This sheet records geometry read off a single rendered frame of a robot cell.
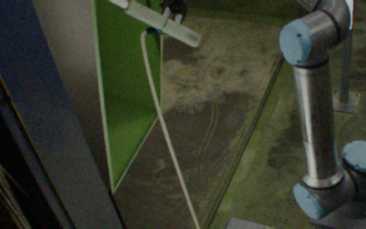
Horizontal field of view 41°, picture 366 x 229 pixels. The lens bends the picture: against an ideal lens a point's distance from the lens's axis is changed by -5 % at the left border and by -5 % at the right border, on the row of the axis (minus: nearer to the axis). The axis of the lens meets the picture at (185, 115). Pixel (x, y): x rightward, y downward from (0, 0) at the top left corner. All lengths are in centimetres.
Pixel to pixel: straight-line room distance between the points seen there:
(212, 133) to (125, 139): 73
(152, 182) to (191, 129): 46
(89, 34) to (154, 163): 149
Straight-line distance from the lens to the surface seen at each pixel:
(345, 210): 199
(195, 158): 304
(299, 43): 141
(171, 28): 181
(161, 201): 288
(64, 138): 112
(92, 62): 181
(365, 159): 183
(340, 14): 149
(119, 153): 257
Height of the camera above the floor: 227
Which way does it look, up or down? 42 degrees down
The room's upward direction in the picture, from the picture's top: 12 degrees counter-clockwise
